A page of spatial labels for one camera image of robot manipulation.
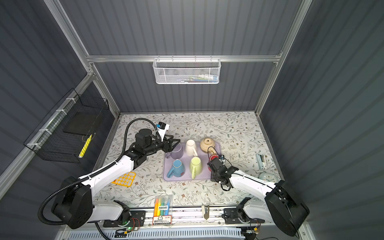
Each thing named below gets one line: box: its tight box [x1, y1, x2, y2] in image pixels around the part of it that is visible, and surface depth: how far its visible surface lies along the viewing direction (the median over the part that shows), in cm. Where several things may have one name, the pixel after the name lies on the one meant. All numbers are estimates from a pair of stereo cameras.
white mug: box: [185, 139, 198, 157], surface depth 93 cm
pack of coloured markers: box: [152, 194, 173, 226], surface depth 77 cm
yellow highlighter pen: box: [78, 134, 93, 159], surface depth 70 cm
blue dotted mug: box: [166, 159, 186, 178], surface depth 84 cm
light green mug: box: [189, 156, 202, 180], surface depth 84 cm
